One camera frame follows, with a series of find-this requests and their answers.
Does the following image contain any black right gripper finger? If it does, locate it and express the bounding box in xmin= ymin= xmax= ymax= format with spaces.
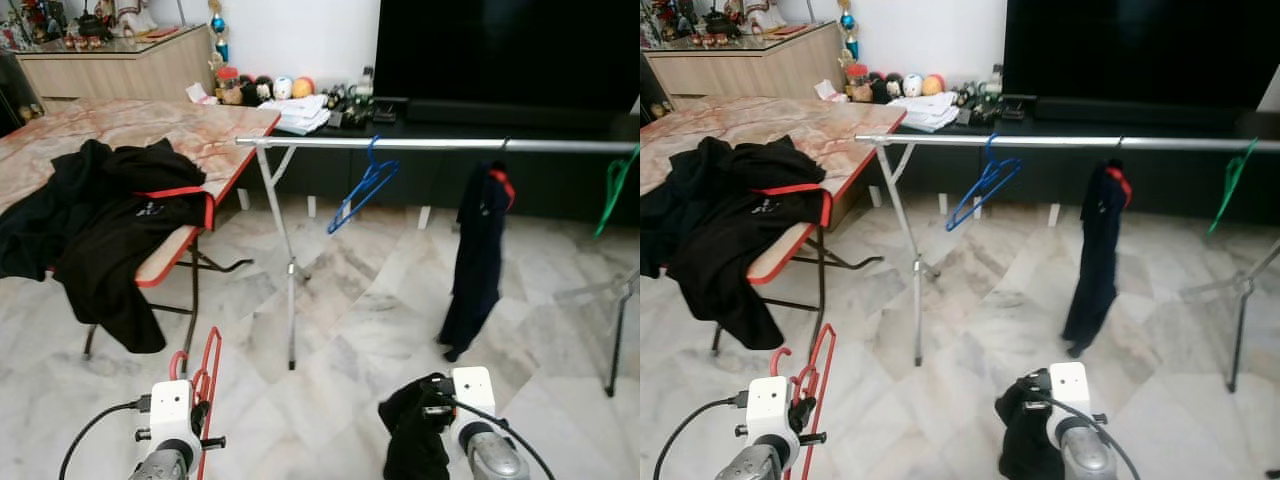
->
xmin=1028 ymin=422 xmax=1053 ymax=480
xmin=380 ymin=392 xmax=426 ymax=480
xmin=420 ymin=428 xmax=451 ymax=480
xmin=996 ymin=390 xmax=1031 ymax=480

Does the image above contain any red plastic hanger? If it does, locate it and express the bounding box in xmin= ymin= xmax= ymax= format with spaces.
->
xmin=768 ymin=323 xmax=837 ymax=480
xmin=168 ymin=326 xmax=224 ymax=480

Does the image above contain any black garment red collar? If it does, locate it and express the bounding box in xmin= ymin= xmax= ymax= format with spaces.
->
xmin=665 ymin=180 xmax=833 ymax=351
xmin=53 ymin=183 xmax=217 ymax=355

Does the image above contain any blue plastic hanger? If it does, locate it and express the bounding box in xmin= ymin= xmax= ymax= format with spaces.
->
xmin=326 ymin=135 xmax=401 ymax=237
xmin=944 ymin=132 xmax=1023 ymax=233

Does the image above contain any plain black garment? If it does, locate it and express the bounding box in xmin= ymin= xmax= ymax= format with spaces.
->
xmin=0 ymin=138 xmax=181 ymax=282
xmin=640 ymin=136 xmax=801 ymax=279

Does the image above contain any green plastic hanger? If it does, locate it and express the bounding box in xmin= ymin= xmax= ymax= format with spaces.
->
xmin=592 ymin=143 xmax=641 ymax=239
xmin=1205 ymin=138 xmax=1261 ymax=236

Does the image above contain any navy blue garment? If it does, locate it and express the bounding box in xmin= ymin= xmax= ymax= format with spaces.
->
xmin=437 ymin=160 xmax=517 ymax=363
xmin=1061 ymin=158 xmax=1134 ymax=359

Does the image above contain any black tv cabinet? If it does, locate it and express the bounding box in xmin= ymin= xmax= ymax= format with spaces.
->
xmin=858 ymin=93 xmax=1280 ymax=226
xmin=232 ymin=95 xmax=641 ymax=230

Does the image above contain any metal clothes rack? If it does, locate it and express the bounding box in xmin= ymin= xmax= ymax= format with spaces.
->
xmin=235 ymin=135 xmax=641 ymax=399
xmin=855 ymin=132 xmax=1280 ymax=394

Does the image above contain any black soundbar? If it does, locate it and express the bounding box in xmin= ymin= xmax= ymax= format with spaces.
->
xmin=404 ymin=97 xmax=613 ymax=128
xmin=1035 ymin=95 xmax=1246 ymax=126

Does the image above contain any white paper stack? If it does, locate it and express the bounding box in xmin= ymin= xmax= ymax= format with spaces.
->
xmin=258 ymin=94 xmax=332 ymax=136
xmin=886 ymin=92 xmax=961 ymax=133

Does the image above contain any wooden sideboard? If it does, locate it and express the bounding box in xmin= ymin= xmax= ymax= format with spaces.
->
xmin=642 ymin=22 xmax=843 ymax=101
xmin=15 ymin=25 xmax=216 ymax=103

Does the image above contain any black television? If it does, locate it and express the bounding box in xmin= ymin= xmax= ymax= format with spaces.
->
xmin=372 ymin=0 xmax=641 ymax=113
xmin=1003 ymin=0 xmax=1280 ymax=111

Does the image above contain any blue gold ornament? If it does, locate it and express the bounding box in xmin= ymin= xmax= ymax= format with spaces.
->
xmin=836 ymin=0 xmax=859 ymax=61
xmin=207 ymin=0 xmax=231 ymax=63

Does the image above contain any white ceramic figurine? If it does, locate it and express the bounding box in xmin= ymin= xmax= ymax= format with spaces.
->
xmin=108 ymin=0 xmax=159 ymax=37
xmin=735 ymin=0 xmax=786 ymax=34

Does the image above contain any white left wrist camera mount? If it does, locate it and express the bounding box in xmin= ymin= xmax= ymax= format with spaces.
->
xmin=745 ymin=376 xmax=799 ymax=446
xmin=148 ymin=379 xmax=203 ymax=449

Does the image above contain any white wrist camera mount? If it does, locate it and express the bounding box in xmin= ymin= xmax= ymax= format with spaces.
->
xmin=449 ymin=366 xmax=496 ymax=446
xmin=1047 ymin=362 xmax=1093 ymax=441
xmin=745 ymin=376 xmax=799 ymax=446
xmin=148 ymin=379 xmax=203 ymax=449

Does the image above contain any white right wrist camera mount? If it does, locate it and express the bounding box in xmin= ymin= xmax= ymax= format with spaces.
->
xmin=1047 ymin=362 xmax=1093 ymax=441
xmin=449 ymin=366 xmax=496 ymax=446

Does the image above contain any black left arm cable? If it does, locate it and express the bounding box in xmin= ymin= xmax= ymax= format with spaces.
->
xmin=58 ymin=395 xmax=153 ymax=480
xmin=652 ymin=393 xmax=751 ymax=480

